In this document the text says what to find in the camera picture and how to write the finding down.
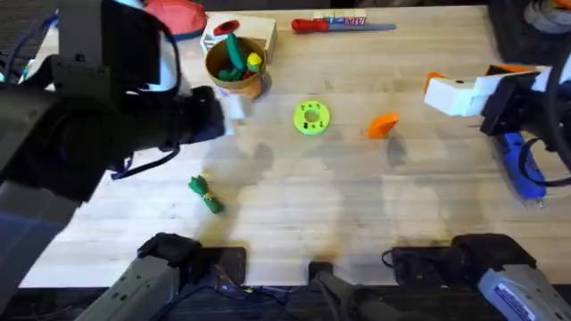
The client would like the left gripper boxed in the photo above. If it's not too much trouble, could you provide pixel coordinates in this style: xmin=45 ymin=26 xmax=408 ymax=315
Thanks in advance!
xmin=129 ymin=84 xmax=248 ymax=151

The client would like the green vegetable toy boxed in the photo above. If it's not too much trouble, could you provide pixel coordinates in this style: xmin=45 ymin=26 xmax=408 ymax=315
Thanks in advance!
xmin=187 ymin=174 xmax=226 ymax=216

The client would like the blue electric screwdriver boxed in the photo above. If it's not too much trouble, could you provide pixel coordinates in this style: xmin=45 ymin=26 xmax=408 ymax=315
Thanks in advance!
xmin=493 ymin=130 xmax=549 ymax=209

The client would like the brown tub with toys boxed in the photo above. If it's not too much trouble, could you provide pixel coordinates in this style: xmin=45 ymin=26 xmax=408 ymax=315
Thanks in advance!
xmin=204 ymin=32 xmax=271 ymax=101

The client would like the orange ribbed wedge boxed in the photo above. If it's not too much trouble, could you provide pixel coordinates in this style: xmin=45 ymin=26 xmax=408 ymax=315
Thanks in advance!
xmin=366 ymin=112 xmax=401 ymax=140

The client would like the green disc with holes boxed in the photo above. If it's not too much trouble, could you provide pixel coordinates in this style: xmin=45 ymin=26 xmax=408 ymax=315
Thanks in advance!
xmin=293 ymin=100 xmax=333 ymax=136

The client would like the black box with items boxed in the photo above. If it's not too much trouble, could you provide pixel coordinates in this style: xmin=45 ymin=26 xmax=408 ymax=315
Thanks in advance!
xmin=487 ymin=0 xmax=571 ymax=67

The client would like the red oval piece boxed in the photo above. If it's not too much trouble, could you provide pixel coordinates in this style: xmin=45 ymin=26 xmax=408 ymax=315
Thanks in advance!
xmin=212 ymin=19 xmax=241 ymax=37

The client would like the white box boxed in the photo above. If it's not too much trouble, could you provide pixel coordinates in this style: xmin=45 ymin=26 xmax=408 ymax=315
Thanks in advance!
xmin=199 ymin=12 xmax=278 ymax=55

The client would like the red soft bag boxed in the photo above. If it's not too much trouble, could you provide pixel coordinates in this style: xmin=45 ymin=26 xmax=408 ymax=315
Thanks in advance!
xmin=142 ymin=0 xmax=209 ymax=42

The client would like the small printed box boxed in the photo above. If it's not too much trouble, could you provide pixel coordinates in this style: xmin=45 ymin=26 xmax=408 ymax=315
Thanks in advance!
xmin=310 ymin=8 xmax=368 ymax=26

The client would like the black upright wrist plate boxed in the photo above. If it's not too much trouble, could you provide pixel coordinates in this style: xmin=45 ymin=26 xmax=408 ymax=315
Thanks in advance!
xmin=56 ymin=0 xmax=180 ymax=94

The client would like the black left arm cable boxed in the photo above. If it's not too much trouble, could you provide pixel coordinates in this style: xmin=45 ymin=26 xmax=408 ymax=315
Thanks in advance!
xmin=110 ymin=143 xmax=182 ymax=182

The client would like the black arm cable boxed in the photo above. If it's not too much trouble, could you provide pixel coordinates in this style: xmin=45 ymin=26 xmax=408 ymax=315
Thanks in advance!
xmin=516 ymin=136 xmax=571 ymax=188
xmin=110 ymin=143 xmax=182 ymax=182

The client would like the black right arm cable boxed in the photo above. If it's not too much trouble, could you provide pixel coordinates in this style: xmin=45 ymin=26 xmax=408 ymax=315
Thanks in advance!
xmin=516 ymin=136 xmax=571 ymax=188

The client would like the red-handled blue tool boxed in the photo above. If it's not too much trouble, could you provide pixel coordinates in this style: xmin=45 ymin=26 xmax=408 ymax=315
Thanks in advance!
xmin=290 ymin=18 xmax=398 ymax=35

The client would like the black stand post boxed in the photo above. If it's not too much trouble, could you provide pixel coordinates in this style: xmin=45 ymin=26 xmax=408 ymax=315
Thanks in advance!
xmin=306 ymin=259 xmax=432 ymax=321

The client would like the blue cable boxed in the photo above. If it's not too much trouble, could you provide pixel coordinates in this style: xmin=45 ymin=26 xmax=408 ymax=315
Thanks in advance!
xmin=0 ymin=11 xmax=60 ymax=84

